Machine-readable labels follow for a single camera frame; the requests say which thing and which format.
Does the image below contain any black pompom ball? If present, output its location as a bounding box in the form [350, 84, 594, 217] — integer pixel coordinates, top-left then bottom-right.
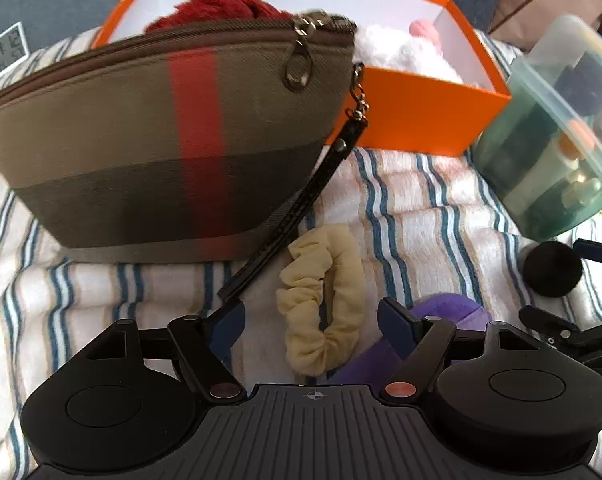
[522, 240, 583, 298]

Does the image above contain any brown paper bag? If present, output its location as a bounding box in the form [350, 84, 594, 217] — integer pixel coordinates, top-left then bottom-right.
[488, 0, 602, 50]

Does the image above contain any striped bed blanket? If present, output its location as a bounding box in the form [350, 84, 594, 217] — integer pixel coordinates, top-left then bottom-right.
[0, 122, 602, 479]

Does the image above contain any white pink plush toy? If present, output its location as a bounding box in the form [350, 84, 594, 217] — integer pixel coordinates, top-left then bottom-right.
[353, 20, 463, 84]

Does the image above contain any olive striped zipper pouch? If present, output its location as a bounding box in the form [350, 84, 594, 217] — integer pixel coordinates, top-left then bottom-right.
[0, 12, 367, 304]

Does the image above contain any orange cardboard box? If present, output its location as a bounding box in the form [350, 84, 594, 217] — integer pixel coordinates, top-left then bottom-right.
[94, 0, 510, 156]

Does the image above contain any clear plastic storage container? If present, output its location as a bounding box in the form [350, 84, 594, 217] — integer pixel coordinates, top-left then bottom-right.
[474, 14, 602, 242]

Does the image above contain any beige fabric scrunchie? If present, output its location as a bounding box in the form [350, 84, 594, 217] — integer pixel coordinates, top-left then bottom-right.
[276, 224, 366, 377]

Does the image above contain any purple microfiber cloth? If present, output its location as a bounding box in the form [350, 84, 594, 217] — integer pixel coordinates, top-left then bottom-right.
[325, 294, 493, 387]

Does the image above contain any white digital clock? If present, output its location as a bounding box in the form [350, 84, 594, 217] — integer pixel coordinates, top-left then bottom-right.
[0, 22, 30, 77]

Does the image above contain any red knitted yarn item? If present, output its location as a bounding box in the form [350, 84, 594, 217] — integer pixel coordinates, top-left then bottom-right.
[144, 0, 292, 34]

